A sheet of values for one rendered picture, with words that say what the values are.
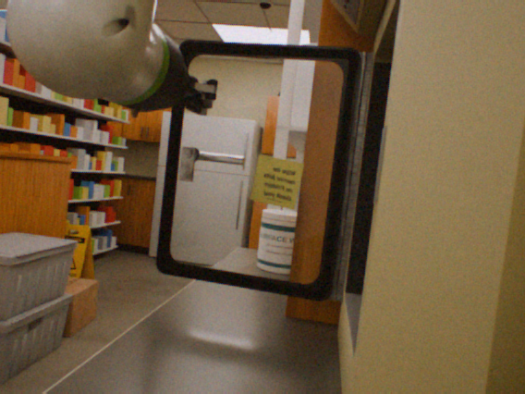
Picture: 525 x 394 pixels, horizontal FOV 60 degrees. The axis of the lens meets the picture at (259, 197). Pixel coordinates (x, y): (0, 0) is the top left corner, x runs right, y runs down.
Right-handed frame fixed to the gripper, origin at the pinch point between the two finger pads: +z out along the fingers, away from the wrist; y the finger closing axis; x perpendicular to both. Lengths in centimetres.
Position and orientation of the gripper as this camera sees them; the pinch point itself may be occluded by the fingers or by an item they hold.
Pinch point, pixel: (197, 103)
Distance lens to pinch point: 74.2
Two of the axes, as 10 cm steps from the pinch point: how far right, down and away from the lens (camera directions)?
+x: -1.1, 9.9, 0.5
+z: 1.4, -0.4, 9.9
